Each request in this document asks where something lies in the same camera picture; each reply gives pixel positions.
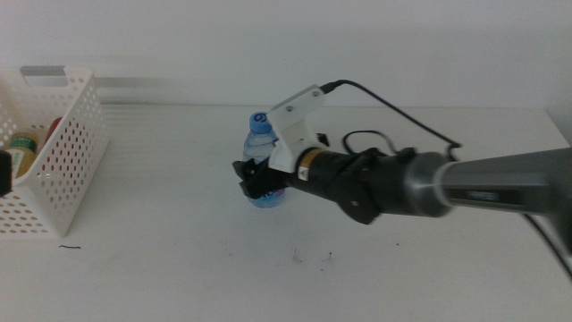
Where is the yellow tea bottle green label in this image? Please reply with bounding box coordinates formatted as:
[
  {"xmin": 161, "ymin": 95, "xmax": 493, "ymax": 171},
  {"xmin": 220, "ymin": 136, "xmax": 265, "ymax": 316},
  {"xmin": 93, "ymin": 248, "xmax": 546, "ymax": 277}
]
[{"xmin": 0, "ymin": 130, "xmax": 42, "ymax": 181}]

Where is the clear water bottle blue cap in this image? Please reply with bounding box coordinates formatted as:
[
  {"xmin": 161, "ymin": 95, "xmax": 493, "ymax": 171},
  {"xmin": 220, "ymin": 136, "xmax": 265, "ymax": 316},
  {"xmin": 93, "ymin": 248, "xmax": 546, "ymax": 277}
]
[{"xmin": 241, "ymin": 111, "xmax": 288, "ymax": 209}]

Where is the red soda can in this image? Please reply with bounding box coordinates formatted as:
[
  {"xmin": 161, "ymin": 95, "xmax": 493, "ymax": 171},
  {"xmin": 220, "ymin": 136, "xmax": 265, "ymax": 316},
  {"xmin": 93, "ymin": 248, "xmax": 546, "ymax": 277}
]
[{"xmin": 42, "ymin": 116, "xmax": 97, "ymax": 180}]

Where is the white perforated plastic basket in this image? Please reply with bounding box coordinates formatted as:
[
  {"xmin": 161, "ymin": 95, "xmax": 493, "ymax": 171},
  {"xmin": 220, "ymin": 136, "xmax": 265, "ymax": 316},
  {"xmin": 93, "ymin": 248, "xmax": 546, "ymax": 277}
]
[{"xmin": 0, "ymin": 65, "xmax": 111, "ymax": 239}]

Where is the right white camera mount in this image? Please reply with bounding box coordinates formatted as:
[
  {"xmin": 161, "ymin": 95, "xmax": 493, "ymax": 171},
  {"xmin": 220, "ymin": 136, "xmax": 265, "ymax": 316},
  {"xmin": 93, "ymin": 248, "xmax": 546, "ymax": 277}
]
[{"xmin": 266, "ymin": 83, "xmax": 328, "ymax": 174}]

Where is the thin black wire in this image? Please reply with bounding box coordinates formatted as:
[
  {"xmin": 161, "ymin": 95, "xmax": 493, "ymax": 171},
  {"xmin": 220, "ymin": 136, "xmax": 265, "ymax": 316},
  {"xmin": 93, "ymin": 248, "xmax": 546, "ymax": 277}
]
[{"xmin": 341, "ymin": 129, "xmax": 400, "ymax": 157}]

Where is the grey wall rail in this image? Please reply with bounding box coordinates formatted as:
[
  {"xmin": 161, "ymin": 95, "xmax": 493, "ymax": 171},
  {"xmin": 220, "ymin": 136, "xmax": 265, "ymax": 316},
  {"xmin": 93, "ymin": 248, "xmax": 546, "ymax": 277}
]
[{"xmin": 19, "ymin": 65, "xmax": 176, "ymax": 89}]

